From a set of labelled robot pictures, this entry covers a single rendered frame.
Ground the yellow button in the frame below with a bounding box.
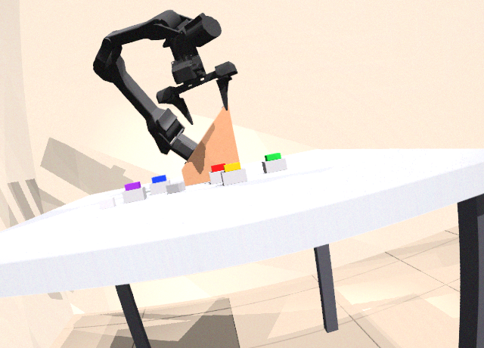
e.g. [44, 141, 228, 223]
[221, 163, 248, 186]

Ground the red button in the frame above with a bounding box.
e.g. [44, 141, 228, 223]
[209, 163, 225, 185]

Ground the purple button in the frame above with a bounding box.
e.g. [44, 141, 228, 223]
[122, 182, 147, 204]

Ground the green button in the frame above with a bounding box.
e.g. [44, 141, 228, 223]
[262, 153, 287, 173]

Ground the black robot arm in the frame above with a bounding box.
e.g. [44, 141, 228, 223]
[93, 9, 222, 161]

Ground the blue button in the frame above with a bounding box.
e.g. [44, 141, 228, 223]
[149, 175, 171, 195]

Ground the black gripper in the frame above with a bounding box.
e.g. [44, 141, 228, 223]
[156, 51, 238, 125]

